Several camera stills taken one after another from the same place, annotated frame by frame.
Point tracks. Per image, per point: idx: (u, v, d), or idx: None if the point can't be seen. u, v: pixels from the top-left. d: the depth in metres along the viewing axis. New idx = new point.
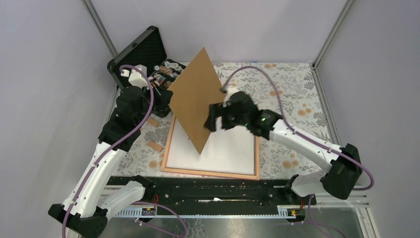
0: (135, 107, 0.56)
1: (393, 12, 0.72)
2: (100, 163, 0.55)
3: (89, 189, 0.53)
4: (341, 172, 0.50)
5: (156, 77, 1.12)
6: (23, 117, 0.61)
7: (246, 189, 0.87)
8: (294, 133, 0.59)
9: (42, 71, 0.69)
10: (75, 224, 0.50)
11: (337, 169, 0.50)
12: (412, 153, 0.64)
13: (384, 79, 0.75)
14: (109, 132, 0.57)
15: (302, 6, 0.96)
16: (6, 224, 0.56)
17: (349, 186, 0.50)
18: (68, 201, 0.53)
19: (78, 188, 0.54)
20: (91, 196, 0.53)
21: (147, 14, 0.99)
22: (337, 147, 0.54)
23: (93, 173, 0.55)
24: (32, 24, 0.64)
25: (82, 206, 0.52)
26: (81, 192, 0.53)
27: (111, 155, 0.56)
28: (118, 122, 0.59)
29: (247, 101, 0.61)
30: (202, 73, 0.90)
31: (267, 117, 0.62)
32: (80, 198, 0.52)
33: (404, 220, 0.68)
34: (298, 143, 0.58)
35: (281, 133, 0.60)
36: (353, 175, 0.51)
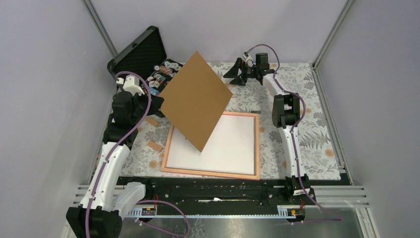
0: (129, 107, 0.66)
1: (394, 12, 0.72)
2: (111, 158, 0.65)
3: (105, 183, 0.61)
4: (281, 101, 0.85)
5: (156, 77, 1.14)
6: (23, 117, 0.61)
7: (246, 189, 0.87)
8: (273, 79, 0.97)
9: (42, 70, 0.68)
10: (97, 214, 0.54)
11: (280, 99, 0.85)
12: (412, 153, 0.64)
13: (385, 79, 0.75)
14: (110, 134, 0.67)
15: (303, 6, 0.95)
16: (7, 225, 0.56)
17: (284, 117, 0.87)
18: (84, 200, 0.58)
19: (91, 186, 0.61)
20: (107, 190, 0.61)
21: (147, 14, 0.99)
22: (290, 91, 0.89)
23: (105, 169, 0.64)
24: (32, 23, 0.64)
25: (101, 199, 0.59)
26: (99, 186, 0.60)
27: (118, 150, 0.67)
28: (117, 126, 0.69)
29: (262, 58, 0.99)
30: (201, 74, 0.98)
31: (266, 70, 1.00)
32: (98, 192, 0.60)
33: (405, 220, 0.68)
34: (272, 85, 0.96)
35: (268, 77, 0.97)
36: (288, 116, 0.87)
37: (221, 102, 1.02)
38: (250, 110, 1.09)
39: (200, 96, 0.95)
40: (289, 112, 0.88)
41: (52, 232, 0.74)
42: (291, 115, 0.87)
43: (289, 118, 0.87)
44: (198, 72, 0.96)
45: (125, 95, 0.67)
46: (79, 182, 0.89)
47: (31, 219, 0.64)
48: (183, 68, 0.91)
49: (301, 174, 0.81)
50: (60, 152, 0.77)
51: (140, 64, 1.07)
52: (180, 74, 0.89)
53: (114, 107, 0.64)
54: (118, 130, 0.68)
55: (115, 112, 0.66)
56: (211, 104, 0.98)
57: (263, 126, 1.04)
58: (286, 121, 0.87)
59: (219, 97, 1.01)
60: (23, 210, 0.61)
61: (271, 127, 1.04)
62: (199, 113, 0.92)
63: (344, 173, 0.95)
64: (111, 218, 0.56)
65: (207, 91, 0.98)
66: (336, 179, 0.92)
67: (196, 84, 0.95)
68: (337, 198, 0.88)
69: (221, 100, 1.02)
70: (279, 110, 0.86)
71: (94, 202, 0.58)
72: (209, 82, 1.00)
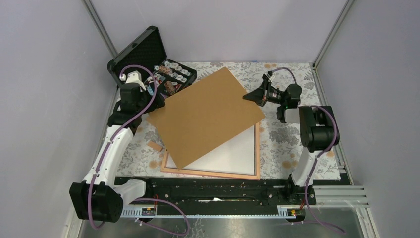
0: (137, 93, 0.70)
1: (393, 12, 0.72)
2: (115, 140, 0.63)
3: (109, 161, 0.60)
4: (308, 112, 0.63)
5: (156, 77, 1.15)
6: (23, 117, 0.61)
7: (246, 189, 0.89)
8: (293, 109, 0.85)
9: (42, 70, 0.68)
10: (100, 190, 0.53)
11: (306, 108, 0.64)
12: (412, 154, 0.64)
13: (385, 79, 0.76)
14: (116, 119, 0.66)
15: (302, 7, 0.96)
16: (8, 224, 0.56)
17: (318, 135, 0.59)
18: (88, 176, 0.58)
19: (95, 164, 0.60)
20: (110, 168, 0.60)
21: (147, 14, 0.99)
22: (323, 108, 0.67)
23: (110, 148, 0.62)
24: (32, 24, 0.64)
25: (104, 176, 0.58)
26: (103, 164, 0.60)
27: (123, 133, 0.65)
28: (123, 112, 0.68)
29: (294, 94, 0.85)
30: (226, 87, 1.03)
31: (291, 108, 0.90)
32: (102, 170, 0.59)
33: (405, 220, 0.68)
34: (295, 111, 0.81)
35: (288, 111, 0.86)
36: (326, 132, 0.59)
37: (243, 116, 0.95)
38: None
39: (208, 110, 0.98)
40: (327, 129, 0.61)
41: (52, 232, 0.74)
42: (331, 132, 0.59)
43: (328, 136, 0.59)
44: (219, 85, 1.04)
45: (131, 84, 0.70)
46: (79, 181, 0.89)
47: (31, 219, 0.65)
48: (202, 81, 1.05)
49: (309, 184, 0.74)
50: (60, 152, 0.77)
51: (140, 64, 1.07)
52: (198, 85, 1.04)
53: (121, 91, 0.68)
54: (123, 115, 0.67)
55: (122, 98, 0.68)
56: (233, 115, 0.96)
57: (263, 126, 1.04)
58: (321, 141, 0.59)
59: (243, 112, 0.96)
60: (24, 209, 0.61)
61: (271, 127, 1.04)
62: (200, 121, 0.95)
63: (344, 173, 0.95)
64: (113, 196, 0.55)
65: (225, 102, 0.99)
66: (336, 179, 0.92)
67: (208, 98, 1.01)
68: (336, 198, 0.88)
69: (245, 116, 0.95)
70: (308, 122, 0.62)
71: (97, 178, 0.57)
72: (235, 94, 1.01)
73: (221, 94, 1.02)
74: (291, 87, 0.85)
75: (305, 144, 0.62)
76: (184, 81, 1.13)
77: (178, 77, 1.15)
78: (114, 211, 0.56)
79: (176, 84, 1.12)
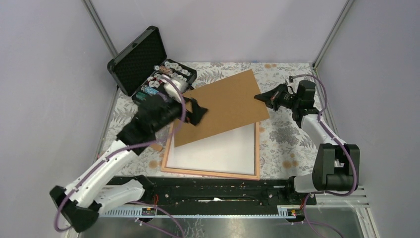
0: (155, 114, 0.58)
1: (393, 12, 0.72)
2: (111, 159, 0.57)
3: (94, 180, 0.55)
4: (330, 154, 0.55)
5: (156, 77, 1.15)
6: (24, 117, 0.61)
7: (246, 189, 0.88)
8: (318, 122, 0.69)
9: (43, 70, 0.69)
10: (71, 209, 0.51)
11: (328, 148, 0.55)
12: (411, 154, 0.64)
13: (385, 79, 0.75)
14: (126, 133, 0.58)
15: (302, 7, 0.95)
16: (8, 223, 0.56)
17: (333, 180, 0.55)
18: (70, 186, 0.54)
19: (81, 177, 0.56)
20: (92, 187, 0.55)
21: (147, 14, 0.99)
22: (343, 141, 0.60)
23: (101, 166, 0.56)
24: (32, 24, 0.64)
25: (81, 195, 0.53)
26: (87, 181, 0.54)
27: (122, 155, 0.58)
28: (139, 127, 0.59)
29: (309, 91, 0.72)
30: (240, 89, 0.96)
31: (310, 110, 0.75)
32: (83, 187, 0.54)
33: (404, 220, 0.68)
34: (315, 127, 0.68)
35: (309, 119, 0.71)
36: (344, 177, 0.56)
37: (250, 116, 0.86)
38: None
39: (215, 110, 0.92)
40: (344, 172, 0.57)
41: (52, 232, 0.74)
42: (349, 178, 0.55)
43: (345, 183, 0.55)
44: (236, 87, 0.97)
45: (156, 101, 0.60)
46: None
47: (32, 219, 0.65)
48: (217, 83, 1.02)
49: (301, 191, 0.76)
50: (61, 152, 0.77)
51: (139, 64, 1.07)
52: (213, 87, 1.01)
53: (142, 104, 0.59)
54: (135, 133, 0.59)
55: (139, 112, 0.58)
56: (242, 115, 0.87)
57: (263, 126, 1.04)
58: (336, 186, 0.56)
59: (250, 111, 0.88)
60: (24, 209, 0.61)
61: (271, 127, 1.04)
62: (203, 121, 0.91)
63: None
64: (84, 215, 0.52)
65: (235, 104, 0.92)
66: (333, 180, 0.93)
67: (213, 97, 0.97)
68: (337, 198, 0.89)
69: (252, 115, 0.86)
70: (326, 166, 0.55)
71: (75, 194, 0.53)
72: (247, 94, 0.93)
73: (234, 96, 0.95)
74: (305, 82, 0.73)
75: (317, 183, 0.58)
76: (184, 81, 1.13)
77: (178, 77, 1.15)
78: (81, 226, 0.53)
79: None
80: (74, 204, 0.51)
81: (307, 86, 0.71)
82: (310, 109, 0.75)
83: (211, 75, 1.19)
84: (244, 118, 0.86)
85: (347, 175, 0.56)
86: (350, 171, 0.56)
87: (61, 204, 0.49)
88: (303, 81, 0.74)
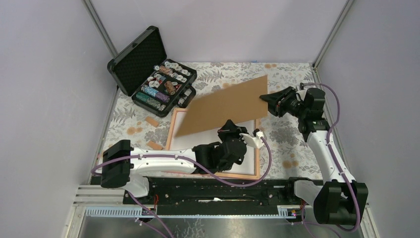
0: (231, 156, 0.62)
1: (393, 11, 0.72)
2: (178, 160, 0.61)
3: (155, 161, 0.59)
4: (336, 194, 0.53)
5: (156, 77, 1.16)
6: (24, 116, 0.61)
7: (246, 189, 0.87)
8: (326, 145, 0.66)
9: (43, 70, 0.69)
10: (124, 168, 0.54)
11: (335, 188, 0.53)
12: (412, 154, 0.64)
13: (385, 78, 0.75)
14: (200, 151, 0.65)
15: (303, 6, 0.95)
16: (9, 223, 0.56)
17: (334, 216, 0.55)
18: (137, 150, 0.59)
19: (151, 151, 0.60)
20: (150, 166, 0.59)
21: (147, 14, 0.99)
22: (351, 177, 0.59)
23: (169, 157, 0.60)
24: (32, 24, 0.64)
25: (140, 164, 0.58)
26: (152, 158, 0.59)
27: (187, 165, 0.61)
28: (212, 154, 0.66)
29: (318, 102, 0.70)
30: (240, 89, 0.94)
31: (318, 123, 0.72)
32: (146, 159, 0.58)
33: (404, 220, 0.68)
34: (322, 151, 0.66)
35: (316, 138, 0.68)
36: (346, 212, 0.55)
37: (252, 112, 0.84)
38: None
39: (216, 112, 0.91)
40: (347, 207, 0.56)
41: (53, 232, 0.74)
42: (352, 215, 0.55)
43: (347, 217, 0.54)
44: (237, 89, 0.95)
45: (241, 148, 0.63)
46: (79, 181, 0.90)
47: (32, 219, 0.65)
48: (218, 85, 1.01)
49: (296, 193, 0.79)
50: (61, 152, 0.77)
51: (139, 64, 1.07)
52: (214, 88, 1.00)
53: (232, 145, 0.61)
54: (208, 156, 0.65)
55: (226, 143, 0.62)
56: (241, 111, 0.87)
57: (263, 126, 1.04)
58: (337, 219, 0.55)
59: (253, 108, 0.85)
60: (24, 209, 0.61)
61: (271, 127, 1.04)
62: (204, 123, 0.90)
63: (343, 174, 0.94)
64: (123, 178, 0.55)
65: (236, 104, 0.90)
66: None
67: (214, 94, 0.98)
68: None
69: (255, 111, 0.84)
70: (329, 203, 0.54)
71: (136, 161, 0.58)
72: (246, 93, 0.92)
73: (234, 97, 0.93)
74: (314, 90, 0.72)
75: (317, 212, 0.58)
76: (184, 81, 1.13)
77: (178, 77, 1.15)
78: (109, 184, 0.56)
79: (176, 84, 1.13)
80: (128, 166, 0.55)
81: (316, 96, 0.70)
82: (318, 121, 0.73)
83: (211, 75, 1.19)
84: (241, 115, 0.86)
85: (350, 211, 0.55)
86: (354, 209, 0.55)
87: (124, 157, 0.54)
88: (312, 89, 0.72)
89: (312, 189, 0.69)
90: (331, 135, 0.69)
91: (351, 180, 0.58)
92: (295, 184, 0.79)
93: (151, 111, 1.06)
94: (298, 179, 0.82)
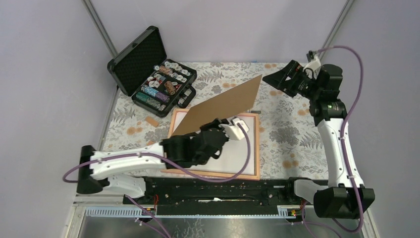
0: (208, 148, 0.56)
1: (393, 12, 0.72)
2: (143, 157, 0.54)
3: (117, 164, 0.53)
4: (340, 199, 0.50)
5: (156, 77, 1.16)
6: (24, 116, 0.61)
7: (246, 189, 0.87)
8: (339, 140, 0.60)
9: (43, 71, 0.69)
10: (84, 174, 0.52)
11: (340, 193, 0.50)
12: (412, 154, 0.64)
13: (385, 78, 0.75)
14: (170, 144, 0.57)
15: (303, 7, 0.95)
16: (9, 222, 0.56)
17: (333, 213, 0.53)
18: (98, 153, 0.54)
19: (113, 153, 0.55)
20: (112, 169, 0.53)
21: (147, 14, 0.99)
22: (360, 182, 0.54)
23: (131, 157, 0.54)
24: (32, 24, 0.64)
25: (101, 169, 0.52)
26: (113, 161, 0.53)
27: (153, 162, 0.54)
28: (186, 147, 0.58)
29: (335, 81, 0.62)
30: (234, 89, 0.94)
31: (334, 106, 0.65)
32: (106, 163, 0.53)
33: (405, 220, 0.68)
34: (333, 147, 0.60)
35: (330, 129, 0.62)
36: (346, 211, 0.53)
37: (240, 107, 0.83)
38: (249, 110, 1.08)
39: (210, 111, 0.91)
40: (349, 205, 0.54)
41: (52, 232, 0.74)
42: (351, 213, 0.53)
43: (345, 215, 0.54)
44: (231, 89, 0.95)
45: (221, 140, 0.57)
46: None
47: (32, 220, 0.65)
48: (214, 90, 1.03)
49: (296, 193, 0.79)
50: (60, 152, 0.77)
51: (139, 64, 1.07)
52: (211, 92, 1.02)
53: (207, 134, 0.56)
54: (181, 149, 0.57)
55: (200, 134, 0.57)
56: (230, 107, 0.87)
57: (263, 126, 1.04)
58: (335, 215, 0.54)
59: (241, 103, 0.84)
60: (24, 209, 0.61)
61: (271, 127, 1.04)
62: (199, 122, 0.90)
63: None
64: (91, 184, 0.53)
65: (228, 102, 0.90)
66: None
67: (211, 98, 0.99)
68: None
69: (242, 105, 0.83)
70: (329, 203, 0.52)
71: (97, 165, 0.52)
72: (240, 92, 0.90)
73: (227, 96, 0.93)
74: (330, 68, 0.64)
75: (317, 204, 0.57)
76: (184, 81, 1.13)
77: (178, 77, 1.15)
78: (83, 190, 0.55)
79: (176, 84, 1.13)
80: (89, 172, 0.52)
81: (332, 74, 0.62)
82: (334, 103, 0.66)
83: (211, 75, 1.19)
84: (230, 111, 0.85)
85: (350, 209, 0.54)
86: (355, 210, 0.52)
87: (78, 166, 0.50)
88: (327, 66, 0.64)
89: (312, 188, 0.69)
90: (346, 123, 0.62)
91: (359, 185, 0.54)
92: (295, 183, 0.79)
93: (151, 111, 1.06)
94: (298, 179, 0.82)
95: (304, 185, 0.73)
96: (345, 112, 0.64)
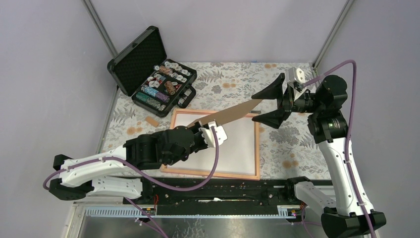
0: (175, 149, 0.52)
1: (393, 12, 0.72)
2: (106, 162, 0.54)
3: (82, 171, 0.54)
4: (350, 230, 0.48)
5: (156, 77, 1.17)
6: (24, 116, 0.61)
7: (246, 189, 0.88)
8: (345, 163, 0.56)
9: (43, 71, 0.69)
10: (54, 184, 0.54)
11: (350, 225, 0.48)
12: (411, 154, 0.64)
13: (385, 79, 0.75)
14: (135, 145, 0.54)
15: (303, 7, 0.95)
16: (10, 222, 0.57)
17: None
18: (68, 162, 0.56)
19: (81, 160, 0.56)
20: (79, 177, 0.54)
21: (147, 14, 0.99)
22: (370, 208, 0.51)
23: (94, 163, 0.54)
24: (32, 24, 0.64)
25: (68, 178, 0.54)
26: (78, 168, 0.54)
27: (115, 166, 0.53)
28: (152, 148, 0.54)
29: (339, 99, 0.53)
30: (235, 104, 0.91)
31: (335, 124, 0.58)
32: (73, 171, 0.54)
33: (404, 220, 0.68)
34: (339, 172, 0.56)
35: (333, 152, 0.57)
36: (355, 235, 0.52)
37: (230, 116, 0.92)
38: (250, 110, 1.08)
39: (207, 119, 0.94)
40: None
41: (53, 232, 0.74)
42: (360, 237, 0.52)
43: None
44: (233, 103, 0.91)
45: (186, 138, 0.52)
46: None
47: (32, 220, 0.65)
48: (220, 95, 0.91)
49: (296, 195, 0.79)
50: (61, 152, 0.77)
51: (139, 64, 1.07)
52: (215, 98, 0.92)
53: (172, 133, 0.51)
54: (147, 150, 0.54)
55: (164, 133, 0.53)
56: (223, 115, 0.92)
57: (263, 126, 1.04)
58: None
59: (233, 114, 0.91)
60: (25, 209, 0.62)
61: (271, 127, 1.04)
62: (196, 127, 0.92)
63: None
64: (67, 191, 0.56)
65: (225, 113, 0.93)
66: None
67: None
68: None
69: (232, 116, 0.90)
70: (335, 222, 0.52)
71: (65, 173, 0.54)
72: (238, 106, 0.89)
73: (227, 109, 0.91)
74: (333, 83, 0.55)
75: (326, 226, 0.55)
76: (184, 81, 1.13)
77: (178, 77, 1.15)
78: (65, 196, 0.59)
79: (176, 84, 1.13)
80: (60, 181, 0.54)
81: (337, 92, 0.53)
82: (335, 120, 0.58)
83: (211, 75, 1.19)
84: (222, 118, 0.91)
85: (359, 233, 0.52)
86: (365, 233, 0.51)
87: (52, 175, 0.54)
88: (329, 82, 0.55)
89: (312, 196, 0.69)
90: (349, 142, 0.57)
91: (370, 211, 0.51)
92: (295, 186, 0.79)
93: (151, 111, 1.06)
94: (298, 181, 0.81)
95: (305, 192, 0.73)
96: (347, 129, 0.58)
